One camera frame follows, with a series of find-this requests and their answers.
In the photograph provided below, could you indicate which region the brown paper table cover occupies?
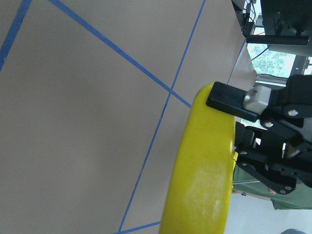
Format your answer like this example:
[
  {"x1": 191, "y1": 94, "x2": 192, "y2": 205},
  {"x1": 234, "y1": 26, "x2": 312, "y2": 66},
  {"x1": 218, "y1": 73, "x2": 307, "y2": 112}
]
[{"x1": 0, "y1": 0, "x2": 254, "y2": 234}]

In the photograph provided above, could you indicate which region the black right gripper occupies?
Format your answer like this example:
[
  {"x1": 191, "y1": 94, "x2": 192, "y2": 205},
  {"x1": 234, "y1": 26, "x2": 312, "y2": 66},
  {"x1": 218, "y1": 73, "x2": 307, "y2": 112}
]
[{"x1": 206, "y1": 75, "x2": 312, "y2": 195}]

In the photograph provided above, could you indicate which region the black computer monitor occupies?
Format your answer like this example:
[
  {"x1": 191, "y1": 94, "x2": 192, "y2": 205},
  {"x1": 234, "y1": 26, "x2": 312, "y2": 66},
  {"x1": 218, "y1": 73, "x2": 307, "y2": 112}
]
[{"x1": 246, "y1": 0, "x2": 312, "y2": 57}]

